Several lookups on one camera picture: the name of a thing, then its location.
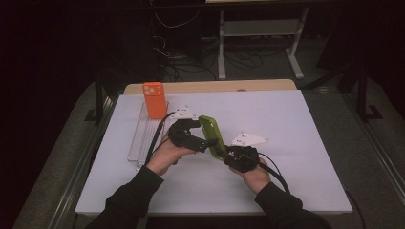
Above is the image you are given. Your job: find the person's left hand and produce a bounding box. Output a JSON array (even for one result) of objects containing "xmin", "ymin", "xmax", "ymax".
[{"xmin": 146, "ymin": 135, "xmax": 197, "ymax": 177}]

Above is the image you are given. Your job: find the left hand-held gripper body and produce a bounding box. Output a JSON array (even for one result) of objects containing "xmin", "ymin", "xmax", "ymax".
[{"xmin": 167, "ymin": 106, "xmax": 209, "ymax": 153}]

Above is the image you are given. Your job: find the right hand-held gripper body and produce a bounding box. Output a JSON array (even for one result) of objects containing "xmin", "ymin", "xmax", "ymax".
[{"xmin": 224, "ymin": 131, "xmax": 270, "ymax": 174}]

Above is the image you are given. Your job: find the white metal desk frame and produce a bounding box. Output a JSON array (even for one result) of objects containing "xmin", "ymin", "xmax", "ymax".
[{"xmin": 217, "ymin": 7, "xmax": 309, "ymax": 80}]

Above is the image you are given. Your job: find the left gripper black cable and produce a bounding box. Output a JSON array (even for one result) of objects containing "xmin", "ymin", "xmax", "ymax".
[{"xmin": 144, "ymin": 111, "xmax": 176, "ymax": 166}]

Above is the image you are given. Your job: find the bundle of floor cables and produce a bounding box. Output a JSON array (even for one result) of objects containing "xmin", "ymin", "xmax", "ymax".
[{"xmin": 152, "ymin": 34, "xmax": 266, "ymax": 82}]

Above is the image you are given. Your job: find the black metal stand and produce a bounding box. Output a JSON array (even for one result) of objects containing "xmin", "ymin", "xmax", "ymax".
[
  {"xmin": 84, "ymin": 73, "xmax": 108, "ymax": 125},
  {"xmin": 356, "ymin": 63, "xmax": 384, "ymax": 123}
]

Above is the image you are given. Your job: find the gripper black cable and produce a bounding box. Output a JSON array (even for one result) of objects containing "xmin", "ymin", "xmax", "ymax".
[
  {"xmin": 257, "ymin": 152, "xmax": 367, "ymax": 229},
  {"xmin": 144, "ymin": 111, "xmax": 176, "ymax": 166}
]

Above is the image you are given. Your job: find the clear plastic rack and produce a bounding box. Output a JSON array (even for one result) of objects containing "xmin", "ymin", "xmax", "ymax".
[{"xmin": 127, "ymin": 100, "xmax": 170, "ymax": 170}]

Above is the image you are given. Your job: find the orange phone case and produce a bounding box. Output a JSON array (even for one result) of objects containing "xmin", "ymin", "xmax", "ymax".
[{"xmin": 142, "ymin": 81, "xmax": 168, "ymax": 120}]

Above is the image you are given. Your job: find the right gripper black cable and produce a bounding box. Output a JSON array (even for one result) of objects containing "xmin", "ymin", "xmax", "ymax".
[{"xmin": 257, "ymin": 152, "xmax": 367, "ymax": 229}]

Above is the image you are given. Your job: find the green cartoon phone case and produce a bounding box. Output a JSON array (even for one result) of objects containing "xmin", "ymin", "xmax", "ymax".
[{"xmin": 198, "ymin": 114, "xmax": 227, "ymax": 160}]

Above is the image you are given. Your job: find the person's right hand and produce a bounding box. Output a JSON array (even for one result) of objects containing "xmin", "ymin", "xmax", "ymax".
[{"xmin": 228, "ymin": 157, "xmax": 271, "ymax": 195}]

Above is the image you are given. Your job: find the silver metal rail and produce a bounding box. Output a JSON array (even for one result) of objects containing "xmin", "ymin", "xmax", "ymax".
[
  {"xmin": 47, "ymin": 94, "xmax": 117, "ymax": 229},
  {"xmin": 343, "ymin": 94, "xmax": 405, "ymax": 198}
]

